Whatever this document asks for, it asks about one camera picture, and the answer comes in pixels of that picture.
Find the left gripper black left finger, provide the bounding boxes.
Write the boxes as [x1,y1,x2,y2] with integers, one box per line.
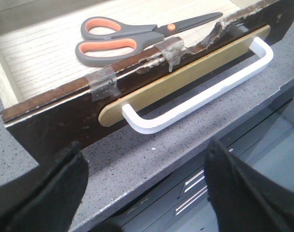
[0,142,89,232]

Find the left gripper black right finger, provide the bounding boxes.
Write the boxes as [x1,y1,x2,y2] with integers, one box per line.
[204,138,294,232]

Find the white drawer handle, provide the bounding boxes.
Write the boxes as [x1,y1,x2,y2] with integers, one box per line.
[122,37,274,134]

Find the wooden drawer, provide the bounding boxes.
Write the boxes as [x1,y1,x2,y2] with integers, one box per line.
[0,0,294,164]

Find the orange grey handled scissors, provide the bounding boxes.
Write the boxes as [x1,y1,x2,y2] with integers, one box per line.
[75,12,223,67]

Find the black built-in kitchen appliance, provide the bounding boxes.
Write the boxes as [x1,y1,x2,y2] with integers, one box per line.
[95,87,294,232]

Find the clear tape piece left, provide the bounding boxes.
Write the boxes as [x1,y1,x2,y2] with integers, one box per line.
[85,65,121,102]

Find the clear tape piece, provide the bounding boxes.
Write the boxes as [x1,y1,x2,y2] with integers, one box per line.
[154,37,185,73]
[85,65,121,102]

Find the clear tape piece middle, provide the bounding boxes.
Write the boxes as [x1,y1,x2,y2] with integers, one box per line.
[154,37,185,73]

